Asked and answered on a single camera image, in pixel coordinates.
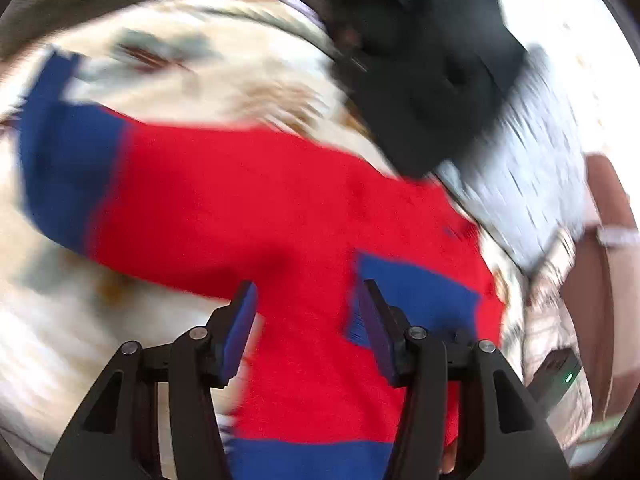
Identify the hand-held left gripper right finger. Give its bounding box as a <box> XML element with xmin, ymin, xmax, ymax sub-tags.
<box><xmin>357</xmin><ymin>279</ymin><xmax>571</xmax><ymax>480</ymax></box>

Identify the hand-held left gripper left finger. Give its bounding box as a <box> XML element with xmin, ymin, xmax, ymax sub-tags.
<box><xmin>44</xmin><ymin>280</ymin><xmax>259</xmax><ymax>480</ymax></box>

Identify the red and blue sweater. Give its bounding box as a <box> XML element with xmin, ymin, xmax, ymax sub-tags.
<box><xmin>17</xmin><ymin>47</ymin><xmax>507</xmax><ymax>480</ymax></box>

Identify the beige patterned quilt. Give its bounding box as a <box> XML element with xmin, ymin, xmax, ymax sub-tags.
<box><xmin>520</xmin><ymin>227</ymin><xmax>596</xmax><ymax>451</ymax></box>

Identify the white cloth piece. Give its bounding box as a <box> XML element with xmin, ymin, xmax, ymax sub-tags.
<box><xmin>597</xmin><ymin>225</ymin><xmax>640</xmax><ymax>248</ymax></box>

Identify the light grey quilted cloth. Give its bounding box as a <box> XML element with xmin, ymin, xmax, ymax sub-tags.
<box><xmin>435</xmin><ymin>45</ymin><xmax>593</xmax><ymax>271</ymax></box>

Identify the black cloth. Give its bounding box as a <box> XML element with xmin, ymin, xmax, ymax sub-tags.
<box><xmin>320</xmin><ymin>0</ymin><xmax>531</xmax><ymax>178</ymax></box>

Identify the beige leaf print blanket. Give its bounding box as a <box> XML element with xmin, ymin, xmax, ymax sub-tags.
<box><xmin>0</xmin><ymin>0</ymin><xmax>531</xmax><ymax>480</ymax></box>

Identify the person's arm with bracelet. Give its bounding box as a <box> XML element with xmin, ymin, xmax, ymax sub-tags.
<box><xmin>557</xmin><ymin>152</ymin><xmax>640</xmax><ymax>421</ymax></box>

